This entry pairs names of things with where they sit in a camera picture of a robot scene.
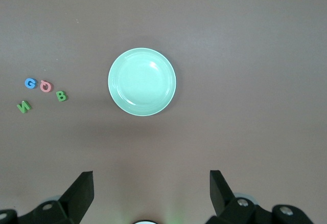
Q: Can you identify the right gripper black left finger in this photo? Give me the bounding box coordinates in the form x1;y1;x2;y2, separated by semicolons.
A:
0;171;95;224

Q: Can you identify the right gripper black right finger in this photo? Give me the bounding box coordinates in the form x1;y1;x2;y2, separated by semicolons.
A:
205;170;314;224

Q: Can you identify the green letter N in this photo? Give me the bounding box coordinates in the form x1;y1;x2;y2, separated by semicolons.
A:
16;100;32;114

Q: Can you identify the pink letter Q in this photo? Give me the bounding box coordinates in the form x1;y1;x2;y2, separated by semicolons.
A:
40;79;54;93

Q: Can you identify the blue letter G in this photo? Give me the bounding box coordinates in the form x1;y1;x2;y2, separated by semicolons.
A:
24;78;38;89

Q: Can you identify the pale green plate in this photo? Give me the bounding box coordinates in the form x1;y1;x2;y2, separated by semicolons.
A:
107;48;177;117

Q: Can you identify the brown table cover sheet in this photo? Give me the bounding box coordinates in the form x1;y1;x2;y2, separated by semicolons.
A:
0;0;327;224

